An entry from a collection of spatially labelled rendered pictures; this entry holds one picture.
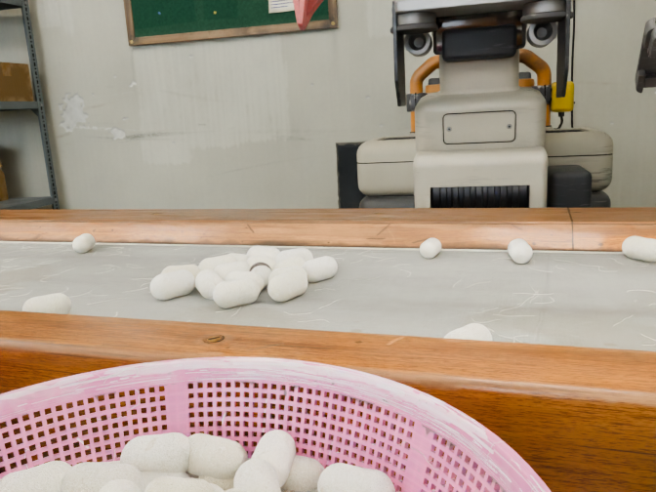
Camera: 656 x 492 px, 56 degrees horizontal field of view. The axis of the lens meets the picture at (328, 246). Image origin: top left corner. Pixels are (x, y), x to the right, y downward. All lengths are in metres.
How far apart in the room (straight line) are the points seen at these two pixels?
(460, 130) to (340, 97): 1.50
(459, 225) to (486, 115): 0.47
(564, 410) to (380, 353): 0.09
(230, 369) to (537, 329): 0.21
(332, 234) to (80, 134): 2.47
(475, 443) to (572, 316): 0.23
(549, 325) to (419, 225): 0.26
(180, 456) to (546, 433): 0.16
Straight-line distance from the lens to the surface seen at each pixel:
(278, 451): 0.28
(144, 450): 0.30
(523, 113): 1.10
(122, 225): 0.81
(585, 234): 0.64
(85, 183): 3.09
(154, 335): 0.37
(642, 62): 0.58
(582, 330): 0.43
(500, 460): 0.23
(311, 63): 2.59
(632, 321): 0.45
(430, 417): 0.26
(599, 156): 1.38
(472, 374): 0.29
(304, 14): 0.81
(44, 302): 0.51
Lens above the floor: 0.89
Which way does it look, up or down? 13 degrees down
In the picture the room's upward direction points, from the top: 3 degrees counter-clockwise
